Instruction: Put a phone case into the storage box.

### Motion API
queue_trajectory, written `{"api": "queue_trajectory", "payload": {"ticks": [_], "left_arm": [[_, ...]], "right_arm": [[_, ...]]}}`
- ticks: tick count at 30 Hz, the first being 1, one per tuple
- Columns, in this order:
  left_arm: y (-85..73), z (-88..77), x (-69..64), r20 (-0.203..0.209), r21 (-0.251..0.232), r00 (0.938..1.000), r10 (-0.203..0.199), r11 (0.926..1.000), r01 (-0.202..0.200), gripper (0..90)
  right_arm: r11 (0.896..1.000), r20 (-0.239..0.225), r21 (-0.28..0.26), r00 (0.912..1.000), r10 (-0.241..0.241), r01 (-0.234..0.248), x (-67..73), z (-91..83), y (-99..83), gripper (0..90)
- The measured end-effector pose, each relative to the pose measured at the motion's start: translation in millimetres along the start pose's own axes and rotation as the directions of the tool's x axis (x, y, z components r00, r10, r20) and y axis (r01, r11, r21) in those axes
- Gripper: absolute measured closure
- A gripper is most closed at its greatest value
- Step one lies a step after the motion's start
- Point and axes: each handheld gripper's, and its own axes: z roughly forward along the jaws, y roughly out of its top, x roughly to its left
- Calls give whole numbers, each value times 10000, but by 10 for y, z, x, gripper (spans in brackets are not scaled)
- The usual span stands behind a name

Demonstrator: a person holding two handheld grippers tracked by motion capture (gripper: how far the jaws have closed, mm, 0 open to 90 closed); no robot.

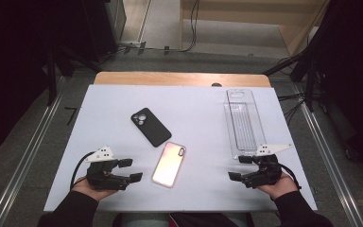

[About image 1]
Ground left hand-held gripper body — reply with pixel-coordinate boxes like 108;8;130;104
84;145;132;191

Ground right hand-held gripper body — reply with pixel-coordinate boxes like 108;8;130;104
247;143;294;189

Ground clear plastic rack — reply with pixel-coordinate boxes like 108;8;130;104
222;88;268;160

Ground black phone case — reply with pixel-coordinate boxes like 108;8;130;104
130;107;173;148

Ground person's left hand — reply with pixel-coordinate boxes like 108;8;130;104
71;178;118;202

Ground person's right hand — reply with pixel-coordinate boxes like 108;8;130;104
257;171;299;201

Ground white board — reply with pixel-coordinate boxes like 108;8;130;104
43;84;318;213

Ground wooden table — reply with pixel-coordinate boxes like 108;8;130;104
93;71;272;88

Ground black metal stand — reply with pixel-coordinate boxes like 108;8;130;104
45;46;102;107
263;31;325;113

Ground black curtain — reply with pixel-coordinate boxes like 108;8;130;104
0;0;86;159
308;0;363;168

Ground wooden shelf unit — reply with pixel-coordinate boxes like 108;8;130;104
179;0;330;56

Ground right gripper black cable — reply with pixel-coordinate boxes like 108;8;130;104
280;163;303;191

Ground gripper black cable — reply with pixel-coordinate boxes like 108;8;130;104
280;163;303;191
70;150;96;191

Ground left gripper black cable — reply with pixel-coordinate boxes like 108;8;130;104
70;150;96;191

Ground metal floor rail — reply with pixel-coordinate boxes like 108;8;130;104
294;89;363;227
0;75;67;227

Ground black floor cables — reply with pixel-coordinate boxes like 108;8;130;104
277;93;306;124

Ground hanging black cables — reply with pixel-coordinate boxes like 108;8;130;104
117;0;201;55

